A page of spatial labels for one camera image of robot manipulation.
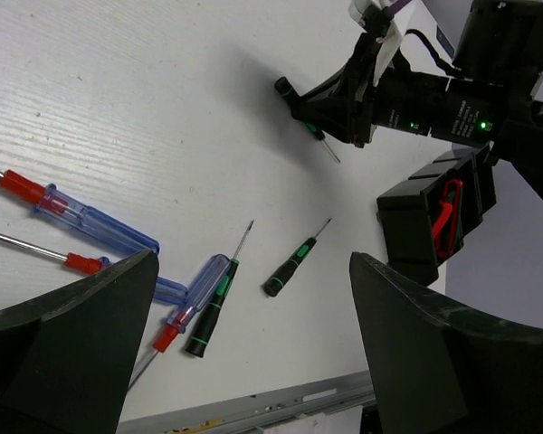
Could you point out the black divided container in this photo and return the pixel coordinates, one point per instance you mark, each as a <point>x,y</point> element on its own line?
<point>408,210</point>

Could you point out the green black precision screwdriver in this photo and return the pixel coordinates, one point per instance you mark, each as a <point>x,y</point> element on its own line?
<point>203,331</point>
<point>292,98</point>

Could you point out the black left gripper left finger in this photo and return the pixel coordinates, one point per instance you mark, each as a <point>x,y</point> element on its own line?
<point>66,357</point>

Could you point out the blue handle screwdriver lower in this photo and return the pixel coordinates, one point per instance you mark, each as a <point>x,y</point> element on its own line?
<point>166,291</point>

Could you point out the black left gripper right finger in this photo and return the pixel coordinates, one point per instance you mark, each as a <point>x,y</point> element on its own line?
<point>439,366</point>

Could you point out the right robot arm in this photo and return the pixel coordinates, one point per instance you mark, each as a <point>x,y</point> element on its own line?
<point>488,98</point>

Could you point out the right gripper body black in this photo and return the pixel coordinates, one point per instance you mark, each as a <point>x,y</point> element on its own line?
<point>344,106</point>

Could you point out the blue handle screwdriver tilted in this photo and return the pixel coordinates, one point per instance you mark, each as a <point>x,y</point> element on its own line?
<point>199,291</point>

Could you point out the red black utility knife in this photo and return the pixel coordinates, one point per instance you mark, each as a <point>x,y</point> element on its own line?
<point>447,228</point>

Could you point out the aluminium frame rail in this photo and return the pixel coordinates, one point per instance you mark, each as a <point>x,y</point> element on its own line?
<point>263,409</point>

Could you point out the blue handle screwdriver upper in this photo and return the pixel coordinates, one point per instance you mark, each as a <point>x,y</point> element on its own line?
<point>85,219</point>

